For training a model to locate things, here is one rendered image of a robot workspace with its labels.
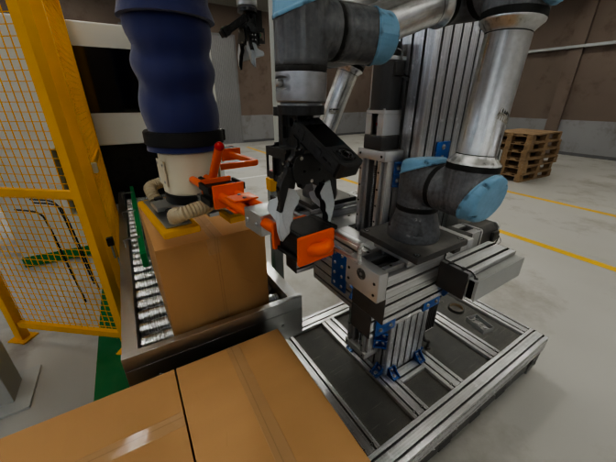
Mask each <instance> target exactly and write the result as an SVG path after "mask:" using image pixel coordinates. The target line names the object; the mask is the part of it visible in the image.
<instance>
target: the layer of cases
mask: <svg viewBox="0 0 616 462"><path fill-rule="evenodd" d="M176 373H177V377H178V381H177V378H176V374H175V370H171V371H169V372H166V373H164V374H161V375H159V376H157V377H155V378H152V379H148V380H146V381H143V382H141V383H139V384H137V385H134V386H132V387H129V388H127V389H124V390H121V391H119V392H116V393H114V394H111V395H109V396H106V397H104V398H102V399H100V400H97V401H93V402H90V403H88V404H85V405H84V406H81V407H79V408H76V409H74V410H71V411H69V412H66V413H63V414H61V415H58V416H56V417H53V418H51V419H48V420H47V421H44V422H42V423H38V424H35V425H33V426H30V427H29V428H26V429H24V430H21V431H19V432H16V433H13V434H10V435H8V436H5V437H3V438H0V462H371V461H370V460H369V458H368V456H367V455H366V454H365V452H364V451H363V449H362V448H361V446H360V445H359V444H358V442H357V440H356V439H355V438H354V436H353V435H352V434H351V433H350V431H349V430H348V429H347V427H346V425H345V424H344V422H343V421H342V420H341V418H340V417H339V415H338V414H337V412H336V411H335V409H334V408H333V406H332V405H331V404H330V402H329V401H328V399H327V398H326V397H325V396H324V394H323V393H322V391H321V390H320V388H319V387H318V386H317V384H316V383H315V381H314V380H313V378H312V377H311V375H310V374H309V372H308V371H307V370H306V368H305V367H304V365H303V363H302V362H301V361H300V359H298V357H297V356H296V355H295V353H294V352H293V350H292V348H291V347H290V346H289V344H288V343H287V341H286V340H285V338H284V337H283V336H282V334H281V332H280V331H279V329H275V330H272V331H270V332H267V333H266V334H263V335H259V336H256V337H254V338H251V339H249V340H247V341H245V342H242V343H240V344H237V345H235V346H231V347H229V348H227V349H224V350H222V351H219V352H217V353H214V354H212V355H210V356H208V357H204V358H201V359H199V360H196V361H194V362H192V363H190V364H187V365H185V366H182V367H180V368H176ZM178 382H179V385H180V388H179V385H178ZM180 390H181V392H180Z"/></svg>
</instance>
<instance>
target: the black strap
mask: <svg viewBox="0 0 616 462"><path fill-rule="evenodd" d="M142 135H143V138H144V143H145V145H147V146H148V147H153V148H162V149H187V148H200V147H209V146H214V145H215V143H216V142H218V141H220V142H222V143H223V142H224V140H226V136H225V130H224V129H223V128H220V127H219V129H217V130H213V131H204V132H192V133H157V132H150V131H148V130H147V129H144V130H143V131H142Z"/></svg>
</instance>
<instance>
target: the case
mask: <svg viewBox="0 0 616 462"><path fill-rule="evenodd" d="M137 207H138V210H139V214H140V218H141V222H142V225H143V229H144V233H145V237H146V240H147V244H148V251H149V254H150V258H151V262H152V266H153V269H154V273H155V276H156V279H157V283H158V285H159V290H160V293H161V296H162V300H163V302H164V305H165V308H166V311H167V314H168V317H169V320H170V325H171V328H172V331H173V334H174V336H177V335H180V334H183V333H185V332H188V331H191V330H193V329H196V328H199V327H202V326H205V325H209V324H211V323H214V322H217V321H220V320H223V319H225V318H227V317H230V316H233V315H236V314H241V313H243V312H245V311H248V310H251V309H254V308H257V307H260V306H262V305H264V304H267V303H270V302H269V288H268V274H267V260H266V247H265V237H264V236H259V235H258V234H256V233H255V232H254V231H252V230H251V229H249V228H248V227H246V222H245V220H243V221H239V222H235V223H232V224H230V223H229V222H227V221H226V220H225V219H224V218H223V217H221V216H220V215H217V216H213V217H209V216H208V215H207V214H203V215H200V216H197V217H194V218H192V219H193V220H194V221H195V222H196V223H197V224H198V225H199V226H200V228H201V230H200V231H199V232H195V233H190V234H187V235H183V236H176V237H173V238H169V239H164V238H163V237H162V235H161V234H160V232H159V231H158V230H157V229H156V227H155V226H154V225H153V224H152V223H151V222H150V221H149V219H148V218H147V216H146V215H145V214H144V213H143V211H142V210H141V209H140V207H139V206H138V205H137Z"/></svg>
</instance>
